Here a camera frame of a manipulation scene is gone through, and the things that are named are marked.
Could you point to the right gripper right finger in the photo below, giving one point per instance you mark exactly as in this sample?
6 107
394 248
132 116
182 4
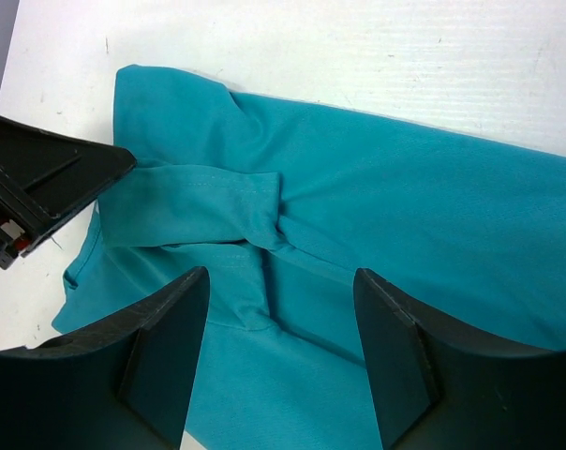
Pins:
440 383

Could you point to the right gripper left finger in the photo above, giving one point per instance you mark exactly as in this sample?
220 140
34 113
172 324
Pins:
123 382

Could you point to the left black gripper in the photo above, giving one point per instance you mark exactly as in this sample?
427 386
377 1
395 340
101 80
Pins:
46 179

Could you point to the teal t-shirt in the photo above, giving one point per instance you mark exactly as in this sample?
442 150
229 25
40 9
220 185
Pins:
282 202

